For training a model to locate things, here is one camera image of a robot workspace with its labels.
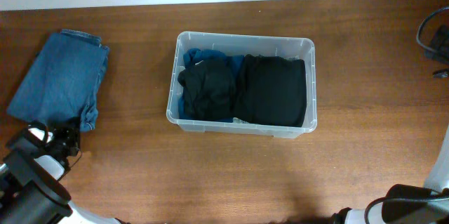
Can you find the dark blue jeans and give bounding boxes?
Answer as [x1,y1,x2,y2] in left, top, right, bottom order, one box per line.
[6,29,109,132]

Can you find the navy blue garment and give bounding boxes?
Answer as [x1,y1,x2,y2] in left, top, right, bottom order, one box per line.
[177,48,245,123]

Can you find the black garment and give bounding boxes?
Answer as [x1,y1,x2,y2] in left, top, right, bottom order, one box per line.
[177,59,236,122]

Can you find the black shirt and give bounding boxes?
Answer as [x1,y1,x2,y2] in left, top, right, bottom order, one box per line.
[232,53,307,128]

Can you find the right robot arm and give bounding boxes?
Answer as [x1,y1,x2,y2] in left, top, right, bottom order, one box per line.
[329,134,448,224]

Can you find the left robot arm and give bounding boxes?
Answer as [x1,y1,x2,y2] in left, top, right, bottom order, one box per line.
[1,121,123,224]

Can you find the clear plastic storage bin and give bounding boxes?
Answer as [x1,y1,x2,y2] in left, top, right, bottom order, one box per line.
[166,31,318,138]

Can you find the right black cable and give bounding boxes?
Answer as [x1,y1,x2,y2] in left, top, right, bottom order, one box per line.
[363,5,449,224]

